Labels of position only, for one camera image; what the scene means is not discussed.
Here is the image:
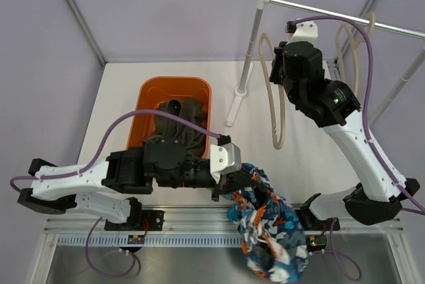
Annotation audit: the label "wooden hanger of patterned shorts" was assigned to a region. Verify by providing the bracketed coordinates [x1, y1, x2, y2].
[258, 33, 287, 151]

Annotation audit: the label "wooden hanger of green shorts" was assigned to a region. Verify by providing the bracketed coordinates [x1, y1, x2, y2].
[335, 23, 365, 96]

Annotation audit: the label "patterned blue orange shorts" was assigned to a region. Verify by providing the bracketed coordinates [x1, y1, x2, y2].
[228, 163, 309, 283]

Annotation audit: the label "olive green shorts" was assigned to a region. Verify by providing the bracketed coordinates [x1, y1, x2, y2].
[143, 98, 208, 161]

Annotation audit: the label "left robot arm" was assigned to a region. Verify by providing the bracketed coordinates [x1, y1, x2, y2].
[17, 140, 255, 231]

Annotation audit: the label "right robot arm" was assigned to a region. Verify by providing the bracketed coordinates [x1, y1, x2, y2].
[270, 41, 420, 229]

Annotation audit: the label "white metal clothes rack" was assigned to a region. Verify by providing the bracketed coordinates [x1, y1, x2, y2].
[225, 0, 425, 127]

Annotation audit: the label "orange plastic basket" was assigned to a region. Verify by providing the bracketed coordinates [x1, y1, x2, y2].
[127, 76, 212, 147]

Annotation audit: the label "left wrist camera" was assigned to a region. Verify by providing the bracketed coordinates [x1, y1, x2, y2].
[209, 135, 242, 184]

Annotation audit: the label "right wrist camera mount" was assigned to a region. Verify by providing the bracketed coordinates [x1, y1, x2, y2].
[286, 21, 318, 45]

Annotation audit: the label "aluminium rail with cable duct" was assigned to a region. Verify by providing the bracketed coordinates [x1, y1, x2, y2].
[42, 206, 405, 248]

